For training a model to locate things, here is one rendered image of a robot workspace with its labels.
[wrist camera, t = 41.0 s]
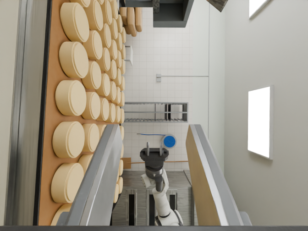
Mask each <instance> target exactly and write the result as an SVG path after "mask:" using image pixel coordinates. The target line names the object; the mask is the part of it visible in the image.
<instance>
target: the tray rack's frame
mask: <svg viewBox="0 0 308 231"><path fill-rule="evenodd" d="M125 103H169V104H170V103H172V104H185V105H182V112H145V111H125V112H124V113H182V119H184V120H186V121H124V122H157V123H188V102H125Z"/></svg>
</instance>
